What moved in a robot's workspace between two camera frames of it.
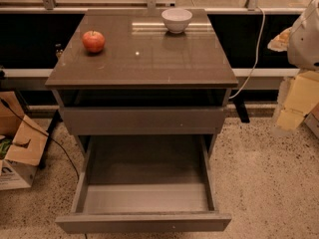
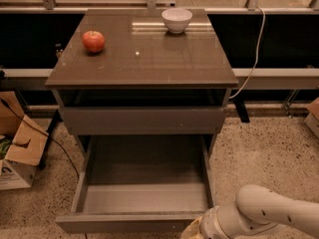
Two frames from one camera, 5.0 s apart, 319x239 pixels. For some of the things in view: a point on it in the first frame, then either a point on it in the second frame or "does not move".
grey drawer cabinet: (143, 73) does not move
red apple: (93, 41) does not move
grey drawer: (133, 183) does not move
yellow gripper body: (305, 45) → (209, 225)
